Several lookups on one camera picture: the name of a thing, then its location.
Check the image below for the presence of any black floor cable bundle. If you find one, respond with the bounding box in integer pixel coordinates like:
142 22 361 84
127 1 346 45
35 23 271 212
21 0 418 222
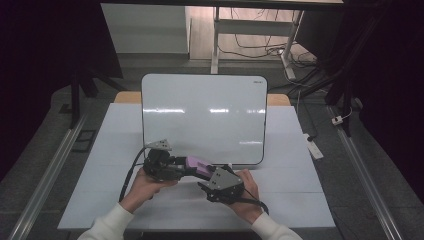
218 8 334 98

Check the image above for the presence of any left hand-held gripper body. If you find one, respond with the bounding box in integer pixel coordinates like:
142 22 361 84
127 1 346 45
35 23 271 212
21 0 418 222
142 139 186 183

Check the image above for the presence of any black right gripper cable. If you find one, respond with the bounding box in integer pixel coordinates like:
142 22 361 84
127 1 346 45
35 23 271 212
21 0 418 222
233 188 270 215

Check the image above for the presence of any purple and black whiteboard eraser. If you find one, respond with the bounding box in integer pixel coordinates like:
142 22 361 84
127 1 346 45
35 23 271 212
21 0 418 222
184 155 215 180

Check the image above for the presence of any white-legged desk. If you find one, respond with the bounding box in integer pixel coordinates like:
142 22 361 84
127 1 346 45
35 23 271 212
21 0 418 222
100 0 345 81

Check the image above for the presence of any black floor plate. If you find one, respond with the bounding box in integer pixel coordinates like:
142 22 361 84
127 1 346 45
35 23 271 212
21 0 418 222
71 129 98 154

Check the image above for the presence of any white panel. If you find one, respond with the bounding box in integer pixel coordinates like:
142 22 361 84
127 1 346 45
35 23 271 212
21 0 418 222
101 3 190 55

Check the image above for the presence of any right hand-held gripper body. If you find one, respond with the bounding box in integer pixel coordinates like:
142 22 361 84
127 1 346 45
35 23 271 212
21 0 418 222
203 165 246 205

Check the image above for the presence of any aluminium rail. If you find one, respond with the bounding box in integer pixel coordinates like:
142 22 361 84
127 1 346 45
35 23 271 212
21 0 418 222
7 111 88 240
328 105 404 240

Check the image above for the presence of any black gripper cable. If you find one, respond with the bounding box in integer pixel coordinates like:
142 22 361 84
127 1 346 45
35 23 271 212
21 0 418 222
233 188 270 215
118 146 150 203

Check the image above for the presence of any wooden table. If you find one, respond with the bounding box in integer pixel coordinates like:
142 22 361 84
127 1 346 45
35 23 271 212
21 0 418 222
114 91 292 107

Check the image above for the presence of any dark curtain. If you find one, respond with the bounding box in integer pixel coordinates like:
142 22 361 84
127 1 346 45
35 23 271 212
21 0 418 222
0 0 124 183
296 0 424 203

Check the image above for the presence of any black metal stand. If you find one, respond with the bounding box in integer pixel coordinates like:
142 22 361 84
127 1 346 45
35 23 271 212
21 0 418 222
59 49 126 130
286 13 384 138

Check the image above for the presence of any person's right hand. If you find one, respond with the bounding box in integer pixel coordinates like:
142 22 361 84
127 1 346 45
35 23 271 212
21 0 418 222
229 168 265 225

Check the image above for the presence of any person's left hand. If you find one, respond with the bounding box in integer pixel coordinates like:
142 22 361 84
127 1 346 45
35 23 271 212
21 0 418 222
119 166 180 215

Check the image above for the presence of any white whiteboard with black rim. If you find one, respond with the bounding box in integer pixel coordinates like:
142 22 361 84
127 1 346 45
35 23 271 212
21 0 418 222
141 73 269 167

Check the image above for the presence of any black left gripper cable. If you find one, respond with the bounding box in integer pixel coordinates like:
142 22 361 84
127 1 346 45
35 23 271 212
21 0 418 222
118 146 150 203

